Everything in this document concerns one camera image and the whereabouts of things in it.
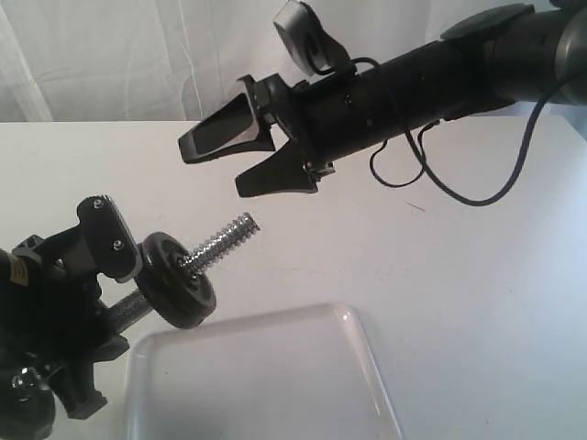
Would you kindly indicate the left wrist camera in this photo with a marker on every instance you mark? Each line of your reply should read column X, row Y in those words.
column 108, row 238

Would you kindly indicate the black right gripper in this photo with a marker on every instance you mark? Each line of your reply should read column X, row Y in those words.
column 325, row 121

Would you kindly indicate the black weight plate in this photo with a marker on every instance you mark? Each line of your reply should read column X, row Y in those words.
column 189, row 297
column 30, row 419
column 147, row 279

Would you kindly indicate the white backdrop curtain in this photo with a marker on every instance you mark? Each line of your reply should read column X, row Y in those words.
column 71, row 61

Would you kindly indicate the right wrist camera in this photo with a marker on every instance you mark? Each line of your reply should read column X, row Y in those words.
column 310, row 47

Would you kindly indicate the white plastic tray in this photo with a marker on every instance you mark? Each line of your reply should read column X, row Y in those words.
column 302, row 373

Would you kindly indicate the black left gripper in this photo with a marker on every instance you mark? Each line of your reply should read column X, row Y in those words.
column 55, row 327

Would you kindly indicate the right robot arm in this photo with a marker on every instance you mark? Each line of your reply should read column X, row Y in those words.
column 497, row 58

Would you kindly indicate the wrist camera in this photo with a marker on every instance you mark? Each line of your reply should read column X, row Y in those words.
column 310, row 47
column 108, row 238

